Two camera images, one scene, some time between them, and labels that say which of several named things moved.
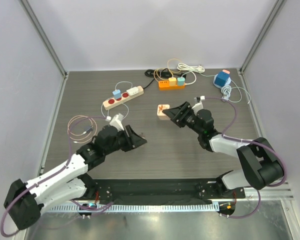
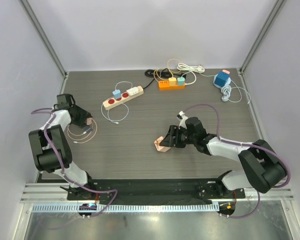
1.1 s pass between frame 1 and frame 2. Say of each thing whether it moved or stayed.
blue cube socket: stayed
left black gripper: moved
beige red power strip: stayed
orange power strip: stayed
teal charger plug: stayed
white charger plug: stayed
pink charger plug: moved
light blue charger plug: stayed
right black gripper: moved
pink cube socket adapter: moved
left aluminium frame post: stayed
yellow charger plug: stayed
